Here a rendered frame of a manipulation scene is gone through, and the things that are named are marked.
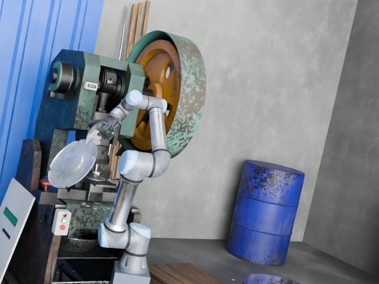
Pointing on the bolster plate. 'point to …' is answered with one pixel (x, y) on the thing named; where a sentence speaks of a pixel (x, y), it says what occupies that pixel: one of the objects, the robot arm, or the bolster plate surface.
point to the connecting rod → (104, 93)
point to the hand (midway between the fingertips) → (86, 142)
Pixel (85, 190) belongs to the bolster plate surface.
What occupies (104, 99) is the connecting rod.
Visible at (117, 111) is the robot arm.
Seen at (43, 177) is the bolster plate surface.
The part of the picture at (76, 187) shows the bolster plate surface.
